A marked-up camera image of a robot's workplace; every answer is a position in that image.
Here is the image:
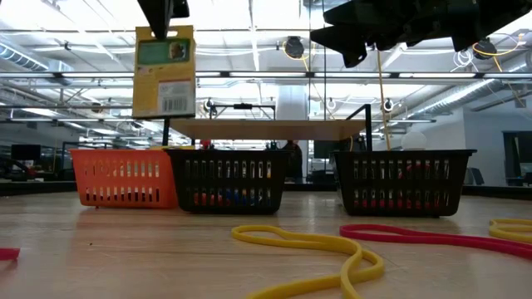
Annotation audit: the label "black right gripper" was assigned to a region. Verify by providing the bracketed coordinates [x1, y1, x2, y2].
[309, 0, 479, 70]

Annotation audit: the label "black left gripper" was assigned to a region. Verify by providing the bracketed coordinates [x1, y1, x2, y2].
[136, 0, 190, 42]

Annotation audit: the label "black plastic basket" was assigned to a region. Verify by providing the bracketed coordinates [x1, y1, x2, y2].
[165, 148, 292, 216]
[331, 149, 478, 218]

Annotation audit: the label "orange plastic basket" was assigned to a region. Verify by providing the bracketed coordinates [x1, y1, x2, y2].
[69, 148, 180, 209]

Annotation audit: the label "blue spiral wrist coil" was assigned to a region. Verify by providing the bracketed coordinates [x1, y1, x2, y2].
[224, 189, 241, 208]

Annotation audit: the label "yellow rubber band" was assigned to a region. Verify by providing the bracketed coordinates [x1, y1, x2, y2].
[489, 218, 532, 245]
[231, 225, 387, 299]

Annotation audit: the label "linear ceiling light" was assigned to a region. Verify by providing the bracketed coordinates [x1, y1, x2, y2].
[0, 71, 532, 81]

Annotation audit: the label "wooden shelf riser black legs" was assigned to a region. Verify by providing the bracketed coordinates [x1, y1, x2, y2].
[161, 102, 374, 154]

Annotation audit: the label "person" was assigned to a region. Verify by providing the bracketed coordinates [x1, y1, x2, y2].
[282, 140, 304, 184]

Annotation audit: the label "black monitor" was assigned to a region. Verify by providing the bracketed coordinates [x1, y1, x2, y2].
[10, 144, 42, 162]

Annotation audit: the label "black hanging cable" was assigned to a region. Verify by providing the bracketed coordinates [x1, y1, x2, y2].
[322, 39, 328, 121]

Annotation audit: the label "black ceiling cable reel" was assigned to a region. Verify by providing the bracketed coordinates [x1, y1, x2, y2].
[283, 36, 306, 61]
[473, 39, 498, 61]

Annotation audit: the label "yellow hanging cable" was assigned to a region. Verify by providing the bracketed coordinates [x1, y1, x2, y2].
[376, 49, 394, 153]

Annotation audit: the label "silver ventilation duct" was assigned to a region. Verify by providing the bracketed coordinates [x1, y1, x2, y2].
[409, 78, 500, 120]

